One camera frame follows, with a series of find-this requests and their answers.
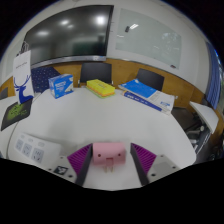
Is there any large black wall screen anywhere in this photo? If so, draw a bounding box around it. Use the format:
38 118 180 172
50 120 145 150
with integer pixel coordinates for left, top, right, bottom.
23 4 115 69

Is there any blue and white book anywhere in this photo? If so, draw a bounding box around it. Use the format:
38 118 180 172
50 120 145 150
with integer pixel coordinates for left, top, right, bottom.
118 78 176 116

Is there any blue dotted chair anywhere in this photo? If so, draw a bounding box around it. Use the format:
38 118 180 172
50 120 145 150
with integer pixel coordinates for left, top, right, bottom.
30 66 62 94

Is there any group of black chairs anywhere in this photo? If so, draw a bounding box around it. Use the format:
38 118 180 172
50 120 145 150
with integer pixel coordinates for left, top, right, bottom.
0 61 166 100

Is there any blue curtain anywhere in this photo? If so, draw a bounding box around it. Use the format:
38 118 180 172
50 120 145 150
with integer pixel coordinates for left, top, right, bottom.
203 41 224 111

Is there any blue tissue box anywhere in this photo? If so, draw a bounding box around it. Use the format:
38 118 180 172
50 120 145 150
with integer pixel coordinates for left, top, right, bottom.
48 73 75 100

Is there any small white side desk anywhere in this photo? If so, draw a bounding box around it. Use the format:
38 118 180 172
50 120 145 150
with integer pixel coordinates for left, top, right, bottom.
189 100 221 158

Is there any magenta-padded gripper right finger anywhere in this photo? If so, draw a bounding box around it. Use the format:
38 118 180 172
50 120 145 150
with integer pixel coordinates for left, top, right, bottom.
130 142 181 187

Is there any black mouse pad green print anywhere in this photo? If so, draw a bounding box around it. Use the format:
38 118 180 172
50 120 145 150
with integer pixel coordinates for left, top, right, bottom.
0 97 34 132

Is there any pink charger block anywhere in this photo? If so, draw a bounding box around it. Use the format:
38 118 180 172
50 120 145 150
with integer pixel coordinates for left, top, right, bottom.
92 142 127 174

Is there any wide glass whiteboard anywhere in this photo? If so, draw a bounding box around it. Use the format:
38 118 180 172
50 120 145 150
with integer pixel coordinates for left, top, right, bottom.
114 8 183 70

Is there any yellow flat box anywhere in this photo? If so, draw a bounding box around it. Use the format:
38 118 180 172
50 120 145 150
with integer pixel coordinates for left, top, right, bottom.
85 78 116 99

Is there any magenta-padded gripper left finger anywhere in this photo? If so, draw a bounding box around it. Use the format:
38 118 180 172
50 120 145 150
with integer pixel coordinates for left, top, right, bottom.
46 143 94 187

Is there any white paper bag blue deer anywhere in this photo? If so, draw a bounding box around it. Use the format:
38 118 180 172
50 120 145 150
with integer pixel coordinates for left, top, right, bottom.
12 41 35 105

